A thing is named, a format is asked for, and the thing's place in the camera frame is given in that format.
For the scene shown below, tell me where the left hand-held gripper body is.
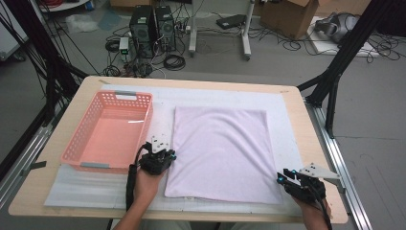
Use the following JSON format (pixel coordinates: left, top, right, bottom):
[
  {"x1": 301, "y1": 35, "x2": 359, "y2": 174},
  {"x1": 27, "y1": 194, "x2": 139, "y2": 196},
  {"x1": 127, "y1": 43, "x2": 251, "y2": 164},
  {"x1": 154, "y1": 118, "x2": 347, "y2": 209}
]
[{"x1": 138, "y1": 133, "x2": 176, "y2": 176}]

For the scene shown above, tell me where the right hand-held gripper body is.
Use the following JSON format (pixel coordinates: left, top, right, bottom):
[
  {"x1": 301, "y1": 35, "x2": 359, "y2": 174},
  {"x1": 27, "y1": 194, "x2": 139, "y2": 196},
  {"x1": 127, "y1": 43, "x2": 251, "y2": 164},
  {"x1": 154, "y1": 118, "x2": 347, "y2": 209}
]
[{"x1": 282, "y1": 162, "x2": 341, "y2": 204}]

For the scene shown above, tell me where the pale lilac towel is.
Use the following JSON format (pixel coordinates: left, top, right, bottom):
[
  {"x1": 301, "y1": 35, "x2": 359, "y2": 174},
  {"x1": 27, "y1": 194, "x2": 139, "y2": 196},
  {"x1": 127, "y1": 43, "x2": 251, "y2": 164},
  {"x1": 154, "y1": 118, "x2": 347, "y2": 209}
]
[{"x1": 164, "y1": 105, "x2": 284, "y2": 205}]

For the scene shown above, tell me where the pink plastic basket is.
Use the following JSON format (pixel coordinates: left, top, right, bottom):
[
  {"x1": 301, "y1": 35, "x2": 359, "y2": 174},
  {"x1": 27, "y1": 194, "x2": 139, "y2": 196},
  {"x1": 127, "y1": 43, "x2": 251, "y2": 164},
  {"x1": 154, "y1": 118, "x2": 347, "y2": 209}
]
[{"x1": 60, "y1": 90, "x2": 154, "y2": 175}]

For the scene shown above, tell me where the person's right hand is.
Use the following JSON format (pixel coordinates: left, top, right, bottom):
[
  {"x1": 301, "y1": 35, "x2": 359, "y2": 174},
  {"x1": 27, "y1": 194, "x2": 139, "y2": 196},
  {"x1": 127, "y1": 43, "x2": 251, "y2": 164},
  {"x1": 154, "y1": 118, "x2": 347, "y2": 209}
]
[{"x1": 291, "y1": 195, "x2": 333, "y2": 224}]

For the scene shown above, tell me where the person's left hand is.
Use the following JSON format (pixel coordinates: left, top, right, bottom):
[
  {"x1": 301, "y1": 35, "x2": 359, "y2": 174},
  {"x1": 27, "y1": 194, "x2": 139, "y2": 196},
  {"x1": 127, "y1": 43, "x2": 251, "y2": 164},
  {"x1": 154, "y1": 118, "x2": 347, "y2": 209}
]
[{"x1": 133, "y1": 167, "x2": 167, "y2": 205}]

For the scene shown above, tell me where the white grid mat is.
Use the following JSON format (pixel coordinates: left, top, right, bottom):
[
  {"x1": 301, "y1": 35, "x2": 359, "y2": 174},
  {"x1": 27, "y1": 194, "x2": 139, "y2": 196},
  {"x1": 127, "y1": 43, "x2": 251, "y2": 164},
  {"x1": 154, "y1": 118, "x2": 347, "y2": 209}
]
[{"x1": 43, "y1": 83, "x2": 317, "y2": 216}]

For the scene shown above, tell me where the small white box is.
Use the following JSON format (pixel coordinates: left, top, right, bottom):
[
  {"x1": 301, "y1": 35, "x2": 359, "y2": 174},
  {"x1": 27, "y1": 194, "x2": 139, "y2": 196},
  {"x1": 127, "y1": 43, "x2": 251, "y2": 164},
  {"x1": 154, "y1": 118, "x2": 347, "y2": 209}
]
[{"x1": 118, "y1": 36, "x2": 130, "y2": 56}]

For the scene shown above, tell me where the white stand leg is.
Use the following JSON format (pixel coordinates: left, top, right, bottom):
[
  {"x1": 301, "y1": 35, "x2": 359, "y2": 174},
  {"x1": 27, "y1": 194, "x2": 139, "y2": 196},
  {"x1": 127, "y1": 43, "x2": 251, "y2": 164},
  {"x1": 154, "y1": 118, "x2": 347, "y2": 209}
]
[
  {"x1": 241, "y1": 0, "x2": 257, "y2": 61},
  {"x1": 188, "y1": 0, "x2": 198, "y2": 58}
]

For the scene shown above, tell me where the black computer tower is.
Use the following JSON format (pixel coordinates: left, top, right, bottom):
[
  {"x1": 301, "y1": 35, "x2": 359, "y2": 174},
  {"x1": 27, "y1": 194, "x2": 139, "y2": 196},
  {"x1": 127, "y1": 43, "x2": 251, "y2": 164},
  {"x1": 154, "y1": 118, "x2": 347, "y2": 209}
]
[
  {"x1": 154, "y1": 5, "x2": 177, "y2": 52},
  {"x1": 128, "y1": 4, "x2": 157, "y2": 58}
]

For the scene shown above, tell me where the white board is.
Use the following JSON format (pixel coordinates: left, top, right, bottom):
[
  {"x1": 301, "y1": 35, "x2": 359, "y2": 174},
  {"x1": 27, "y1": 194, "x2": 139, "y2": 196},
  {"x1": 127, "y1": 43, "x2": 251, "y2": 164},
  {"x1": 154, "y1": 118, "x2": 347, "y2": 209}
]
[{"x1": 305, "y1": 15, "x2": 381, "y2": 58}]

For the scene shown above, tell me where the black flat device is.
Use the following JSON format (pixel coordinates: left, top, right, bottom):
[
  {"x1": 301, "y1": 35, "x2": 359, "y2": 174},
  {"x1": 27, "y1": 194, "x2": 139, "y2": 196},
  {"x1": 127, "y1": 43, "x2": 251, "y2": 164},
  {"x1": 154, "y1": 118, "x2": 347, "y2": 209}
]
[{"x1": 215, "y1": 13, "x2": 247, "y2": 30}]

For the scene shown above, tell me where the teal sheet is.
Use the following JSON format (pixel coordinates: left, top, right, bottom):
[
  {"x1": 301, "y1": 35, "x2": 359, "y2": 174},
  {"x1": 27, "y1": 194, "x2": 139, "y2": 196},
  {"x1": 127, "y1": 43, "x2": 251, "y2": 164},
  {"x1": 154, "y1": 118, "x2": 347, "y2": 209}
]
[{"x1": 97, "y1": 11, "x2": 124, "y2": 32}]

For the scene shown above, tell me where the grey black device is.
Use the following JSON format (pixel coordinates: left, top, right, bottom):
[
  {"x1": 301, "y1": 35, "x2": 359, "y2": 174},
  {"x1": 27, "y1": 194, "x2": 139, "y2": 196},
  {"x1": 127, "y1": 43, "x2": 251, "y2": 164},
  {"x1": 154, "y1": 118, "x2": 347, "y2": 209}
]
[{"x1": 314, "y1": 11, "x2": 360, "y2": 44}]

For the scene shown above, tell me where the brown cardboard box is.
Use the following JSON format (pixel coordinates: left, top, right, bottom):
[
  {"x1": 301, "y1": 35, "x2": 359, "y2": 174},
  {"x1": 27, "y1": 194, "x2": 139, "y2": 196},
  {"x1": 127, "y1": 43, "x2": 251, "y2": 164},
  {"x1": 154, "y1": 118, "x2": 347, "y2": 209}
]
[{"x1": 259, "y1": 0, "x2": 320, "y2": 41}]

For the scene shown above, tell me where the clear plastic bag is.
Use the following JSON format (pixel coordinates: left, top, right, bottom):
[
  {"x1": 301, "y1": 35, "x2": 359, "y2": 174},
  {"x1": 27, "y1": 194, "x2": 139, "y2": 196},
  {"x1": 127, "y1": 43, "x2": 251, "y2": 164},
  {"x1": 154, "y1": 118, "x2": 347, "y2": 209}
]
[{"x1": 65, "y1": 12, "x2": 100, "y2": 35}]

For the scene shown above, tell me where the white round table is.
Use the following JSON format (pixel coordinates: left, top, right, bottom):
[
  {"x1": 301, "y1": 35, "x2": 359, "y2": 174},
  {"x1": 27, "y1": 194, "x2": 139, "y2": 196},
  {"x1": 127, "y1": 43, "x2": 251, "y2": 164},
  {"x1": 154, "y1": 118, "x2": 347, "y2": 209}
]
[{"x1": 37, "y1": 0, "x2": 92, "y2": 13}]

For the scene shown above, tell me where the white cabinet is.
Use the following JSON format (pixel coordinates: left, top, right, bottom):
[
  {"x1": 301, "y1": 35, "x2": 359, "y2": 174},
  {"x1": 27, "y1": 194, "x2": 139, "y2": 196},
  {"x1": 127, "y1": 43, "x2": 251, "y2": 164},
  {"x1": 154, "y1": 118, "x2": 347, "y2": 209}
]
[{"x1": 0, "y1": 0, "x2": 30, "y2": 61}]

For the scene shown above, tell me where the grey metal bracket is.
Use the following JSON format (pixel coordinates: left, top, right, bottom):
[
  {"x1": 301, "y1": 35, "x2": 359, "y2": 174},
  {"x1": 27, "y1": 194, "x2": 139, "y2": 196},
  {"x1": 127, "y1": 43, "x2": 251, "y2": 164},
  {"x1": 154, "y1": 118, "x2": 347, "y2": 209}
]
[
  {"x1": 329, "y1": 176, "x2": 347, "y2": 195},
  {"x1": 20, "y1": 160, "x2": 48, "y2": 176}
]

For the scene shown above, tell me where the aluminium rail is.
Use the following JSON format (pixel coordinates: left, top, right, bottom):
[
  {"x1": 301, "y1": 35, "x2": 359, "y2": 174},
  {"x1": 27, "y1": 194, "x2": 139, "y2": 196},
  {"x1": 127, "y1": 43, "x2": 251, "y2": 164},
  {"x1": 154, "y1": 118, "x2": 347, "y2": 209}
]
[
  {"x1": 304, "y1": 100, "x2": 372, "y2": 230},
  {"x1": 0, "y1": 104, "x2": 70, "y2": 209}
]

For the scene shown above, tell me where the coiled black cable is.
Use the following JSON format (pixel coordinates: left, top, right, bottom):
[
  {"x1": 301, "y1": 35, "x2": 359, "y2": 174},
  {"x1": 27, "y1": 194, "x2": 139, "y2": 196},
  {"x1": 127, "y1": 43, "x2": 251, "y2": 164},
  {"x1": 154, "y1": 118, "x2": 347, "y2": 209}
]
[{"x1": 163, "y1": 54, "x2": 187, "y2": 72}]

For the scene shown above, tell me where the black metal frame post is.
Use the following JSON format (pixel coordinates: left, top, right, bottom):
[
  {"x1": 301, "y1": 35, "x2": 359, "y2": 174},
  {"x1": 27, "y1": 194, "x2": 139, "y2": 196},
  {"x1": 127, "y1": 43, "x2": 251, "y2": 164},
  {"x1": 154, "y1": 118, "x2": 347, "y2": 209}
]
[
  {"x1": 0, "y1": 0, "x2": 89, "y2": 126},
  {"x1": 296, "y1": 0, "x2": 396, "y2": 140}
]

